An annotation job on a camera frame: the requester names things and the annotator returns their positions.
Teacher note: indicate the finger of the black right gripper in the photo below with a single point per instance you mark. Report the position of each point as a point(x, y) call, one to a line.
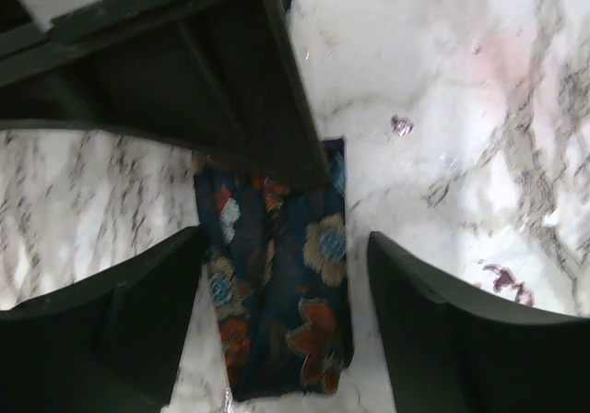
point(216, 76)

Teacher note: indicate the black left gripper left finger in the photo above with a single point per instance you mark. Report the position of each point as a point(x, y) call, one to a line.
point(111, 342)

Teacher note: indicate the navy floral tie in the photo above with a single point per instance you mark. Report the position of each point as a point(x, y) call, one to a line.
point(277, 277)

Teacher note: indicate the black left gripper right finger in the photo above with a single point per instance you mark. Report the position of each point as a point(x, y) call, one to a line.
point(451, 347)

